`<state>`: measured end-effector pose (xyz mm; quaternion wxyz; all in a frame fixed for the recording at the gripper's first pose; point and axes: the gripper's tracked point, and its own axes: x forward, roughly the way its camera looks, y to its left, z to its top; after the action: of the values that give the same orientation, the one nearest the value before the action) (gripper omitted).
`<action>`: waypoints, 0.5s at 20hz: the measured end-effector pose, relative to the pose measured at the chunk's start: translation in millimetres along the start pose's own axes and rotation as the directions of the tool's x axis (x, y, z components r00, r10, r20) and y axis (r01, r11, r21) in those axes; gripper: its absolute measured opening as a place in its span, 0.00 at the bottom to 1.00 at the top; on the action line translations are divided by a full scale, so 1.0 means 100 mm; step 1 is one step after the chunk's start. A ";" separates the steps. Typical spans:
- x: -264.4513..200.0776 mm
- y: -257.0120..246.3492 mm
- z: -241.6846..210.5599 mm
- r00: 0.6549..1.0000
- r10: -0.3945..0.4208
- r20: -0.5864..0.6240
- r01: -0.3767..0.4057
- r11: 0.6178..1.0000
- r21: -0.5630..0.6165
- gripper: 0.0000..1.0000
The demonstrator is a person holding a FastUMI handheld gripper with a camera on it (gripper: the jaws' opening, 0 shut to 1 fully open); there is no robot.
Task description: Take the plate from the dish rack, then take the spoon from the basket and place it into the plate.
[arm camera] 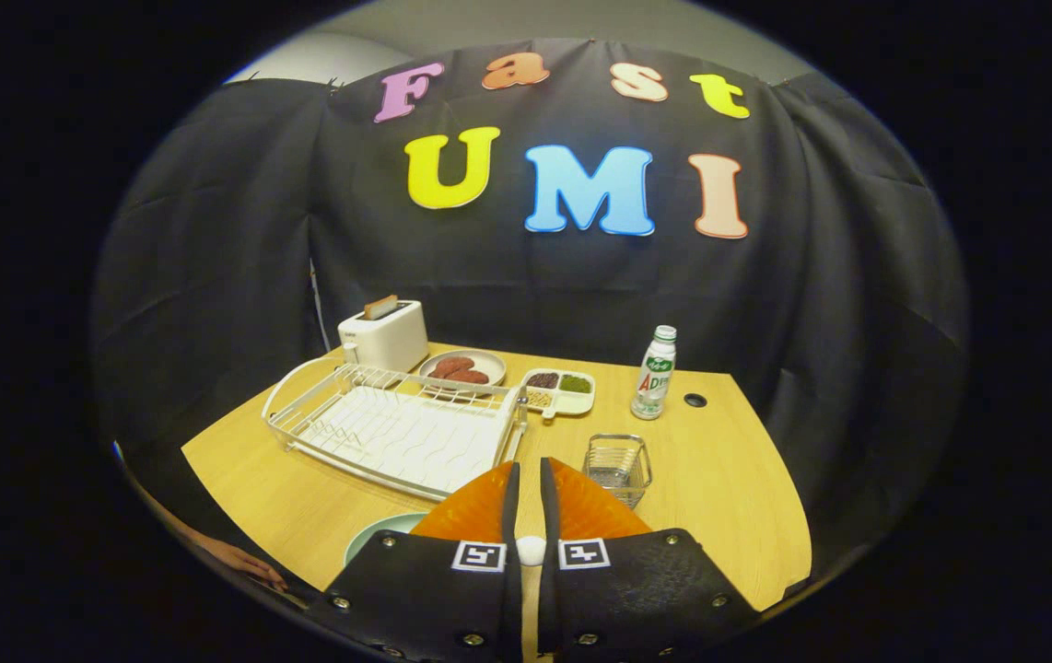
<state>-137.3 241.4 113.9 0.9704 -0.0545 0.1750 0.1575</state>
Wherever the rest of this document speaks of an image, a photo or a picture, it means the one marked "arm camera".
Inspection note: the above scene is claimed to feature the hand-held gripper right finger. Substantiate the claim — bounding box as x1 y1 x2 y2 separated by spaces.
537 457 762 659

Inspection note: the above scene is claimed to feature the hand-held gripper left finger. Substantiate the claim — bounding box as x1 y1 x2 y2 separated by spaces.
310 460 524 663

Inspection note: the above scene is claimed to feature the silver wire basket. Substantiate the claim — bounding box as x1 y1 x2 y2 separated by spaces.
583 434 653 510

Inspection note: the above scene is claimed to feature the light green plate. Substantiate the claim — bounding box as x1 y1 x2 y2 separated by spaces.
344 512 430 567

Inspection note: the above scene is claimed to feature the white wire dish rack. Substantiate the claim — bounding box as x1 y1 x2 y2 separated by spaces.
262 357 529 503

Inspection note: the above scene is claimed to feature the round plate with sausages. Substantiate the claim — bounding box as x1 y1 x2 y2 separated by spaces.
418 349 508 388

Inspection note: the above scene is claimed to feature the white divided tray with grains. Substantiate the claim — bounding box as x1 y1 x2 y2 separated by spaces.
520 368 597 421

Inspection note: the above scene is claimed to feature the white drink bottle green label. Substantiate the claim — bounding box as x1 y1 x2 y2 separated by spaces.
630 325 678 421

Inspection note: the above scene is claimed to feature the white toaster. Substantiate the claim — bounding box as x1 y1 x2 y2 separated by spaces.
337 300 430 374

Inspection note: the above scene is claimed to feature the black backdrop cloth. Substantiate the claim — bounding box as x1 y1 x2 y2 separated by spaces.
88 37 969 590

